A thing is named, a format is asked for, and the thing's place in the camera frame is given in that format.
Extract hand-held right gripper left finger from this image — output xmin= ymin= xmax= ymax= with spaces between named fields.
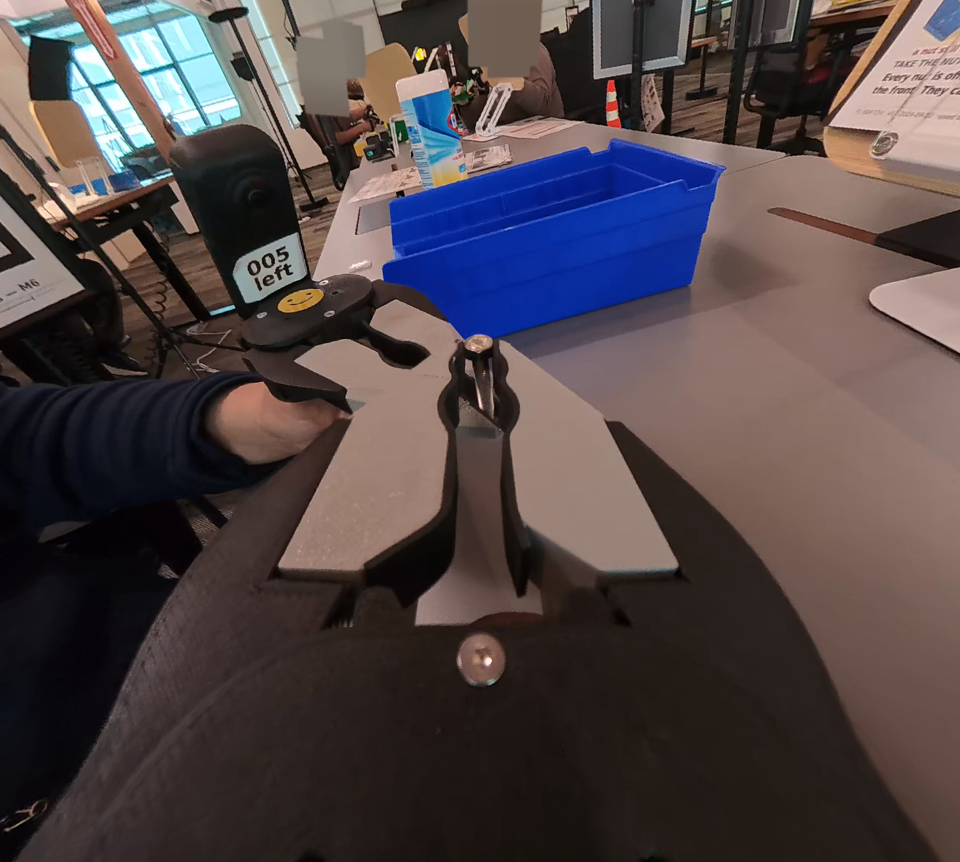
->
xmin=276 ymin=340 xmax=460 ymax=609

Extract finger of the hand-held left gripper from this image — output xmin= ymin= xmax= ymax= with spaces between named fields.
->
xmin=371 ymin=299 xmax=462 ymax=354
xmin=294 ymin=339 xmax=451 ymax=422

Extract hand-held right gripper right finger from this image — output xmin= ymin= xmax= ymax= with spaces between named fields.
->
xmin=495 ymin=340 xmax=681 ymax=598

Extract silver bolt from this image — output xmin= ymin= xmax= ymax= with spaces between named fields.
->
xmin=466 ymin=352 xmax=501 ymax=429

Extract blue plastic bin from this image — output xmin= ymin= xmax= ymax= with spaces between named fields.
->
xmin=382 ymin=139 xmax=727 ymax=339

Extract person's left forearm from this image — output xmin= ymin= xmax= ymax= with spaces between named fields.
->
xmin=0 ymin=370 xmax=260 ymax=536

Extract person's left hand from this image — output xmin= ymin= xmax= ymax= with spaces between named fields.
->
xmin=204 ymin=380 xmax=351 ymax=467

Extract wooden side table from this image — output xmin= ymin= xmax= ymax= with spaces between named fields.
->
xmin=45 ymin=175 xmax=215 ymax=323

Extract printed paper sheets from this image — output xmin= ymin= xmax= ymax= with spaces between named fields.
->
xmin=462 ymin=143 xmax=513 ymax=177

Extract wipes canister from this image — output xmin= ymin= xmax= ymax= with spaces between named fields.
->
xmin=395 ymin=68 xmax=466 ymax=191

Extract black and white marker board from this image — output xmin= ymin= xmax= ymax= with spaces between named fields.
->
xmin=0 ymin=127 xmax=87 ymax=338

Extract black softbox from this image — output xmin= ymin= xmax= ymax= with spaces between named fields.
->
xmin=28 ymin=35 xmax=76 ymax=101

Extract white tablet stand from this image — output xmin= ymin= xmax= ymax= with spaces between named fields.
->
xmin=474 ymin=82 xmax=520 ymax=137

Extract wooden document stand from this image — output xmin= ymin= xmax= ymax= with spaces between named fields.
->
xmin=823 ymin=0 xmax=960 ymax=356

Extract printed instruction sheet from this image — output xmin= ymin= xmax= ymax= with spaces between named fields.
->
xmin=831 ymin=0 xmax=960 ymax=161

